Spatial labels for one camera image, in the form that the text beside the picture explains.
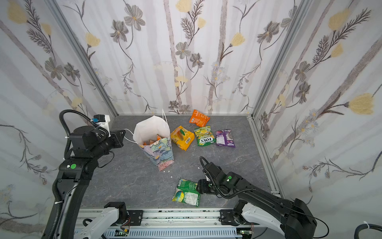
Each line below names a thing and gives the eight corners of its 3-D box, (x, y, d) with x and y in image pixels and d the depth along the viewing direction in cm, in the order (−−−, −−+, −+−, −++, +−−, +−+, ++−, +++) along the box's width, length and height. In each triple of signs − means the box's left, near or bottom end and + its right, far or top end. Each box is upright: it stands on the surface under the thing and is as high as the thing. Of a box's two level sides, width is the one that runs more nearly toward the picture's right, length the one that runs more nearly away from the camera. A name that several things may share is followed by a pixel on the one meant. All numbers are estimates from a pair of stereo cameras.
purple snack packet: (216, 147, 104) (217, 144, 101) (215, 132, 112) (215, 129, 110) (233, 147, 104) (234, 144, 101) (230, 132, 112) (231, 129, 110)
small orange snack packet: (187, 121, 119) (187, 117, 115) (193, 113, 125) (193, 109, 122) (204, 128, 115) (204, 124, 111) (209, 119, 121) (210, 115, 117)
